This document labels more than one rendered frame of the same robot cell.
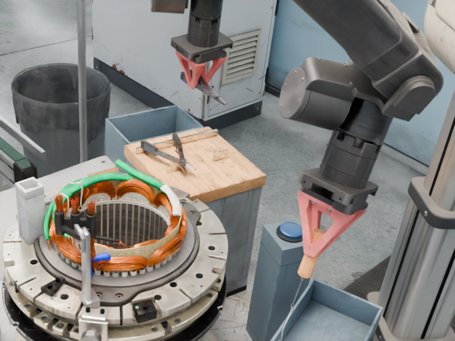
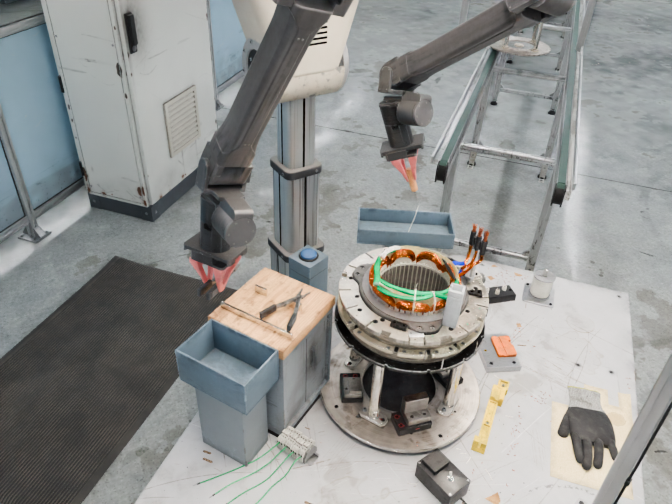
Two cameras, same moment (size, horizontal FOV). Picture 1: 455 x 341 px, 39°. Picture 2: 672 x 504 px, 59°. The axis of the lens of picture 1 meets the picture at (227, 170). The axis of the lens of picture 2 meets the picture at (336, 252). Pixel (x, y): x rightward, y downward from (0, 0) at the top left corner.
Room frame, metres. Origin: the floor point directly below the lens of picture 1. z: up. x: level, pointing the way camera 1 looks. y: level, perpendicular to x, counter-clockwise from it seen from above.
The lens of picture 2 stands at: (1.27, 0.97, 1.90)
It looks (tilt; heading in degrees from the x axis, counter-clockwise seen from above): 36 degrees down; 246
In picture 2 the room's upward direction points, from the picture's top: 3 degrees clockwise
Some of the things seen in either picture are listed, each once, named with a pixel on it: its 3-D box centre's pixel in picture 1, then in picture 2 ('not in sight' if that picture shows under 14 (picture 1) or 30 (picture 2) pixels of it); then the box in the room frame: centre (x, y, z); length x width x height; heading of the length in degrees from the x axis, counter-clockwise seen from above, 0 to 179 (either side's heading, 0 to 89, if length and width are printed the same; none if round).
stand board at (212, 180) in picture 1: (193, 165); (273, 310); (1.01, 0.06, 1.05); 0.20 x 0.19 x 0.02; 37
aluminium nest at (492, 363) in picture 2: not in sight; (496, 351); (0.43, 0.13, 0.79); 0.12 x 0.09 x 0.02; 73
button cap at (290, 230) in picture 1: (291, 230); (308, 253); (0.86, -0.12, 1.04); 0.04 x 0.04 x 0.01
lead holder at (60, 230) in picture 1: (76, 224); (478, 242); (0.60, 0.17, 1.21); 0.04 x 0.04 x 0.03; 43
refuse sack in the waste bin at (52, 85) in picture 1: (63, 120); not in sight; (2.28, 0.70, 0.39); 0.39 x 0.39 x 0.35
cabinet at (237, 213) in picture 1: (187, 225); (275, 357); (1.01, 0.06, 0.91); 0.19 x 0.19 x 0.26; 37
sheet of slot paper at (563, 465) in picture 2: not in sight; (592, 432); (0.36, 0.42, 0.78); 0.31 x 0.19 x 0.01; 48
